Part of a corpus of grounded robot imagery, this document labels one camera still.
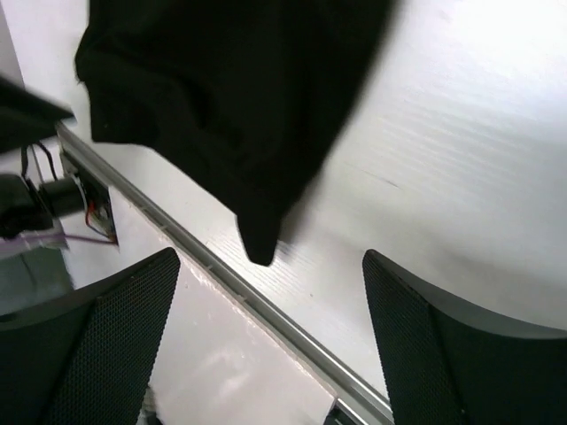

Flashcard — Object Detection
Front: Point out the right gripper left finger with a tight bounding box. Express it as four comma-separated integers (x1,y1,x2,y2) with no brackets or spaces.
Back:
1,247,180,424

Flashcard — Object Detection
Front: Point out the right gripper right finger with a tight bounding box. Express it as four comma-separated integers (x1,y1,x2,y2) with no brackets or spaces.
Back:
362,250,566,424

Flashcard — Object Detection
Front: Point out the black skirt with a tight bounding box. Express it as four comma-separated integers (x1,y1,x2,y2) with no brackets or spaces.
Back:
74,0,394,266

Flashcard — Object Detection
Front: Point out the front aluminium rail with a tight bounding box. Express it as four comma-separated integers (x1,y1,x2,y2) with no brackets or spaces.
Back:
57,124,393,424

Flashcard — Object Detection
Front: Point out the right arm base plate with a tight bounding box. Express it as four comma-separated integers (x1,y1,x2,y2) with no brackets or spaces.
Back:
77,174,119,246

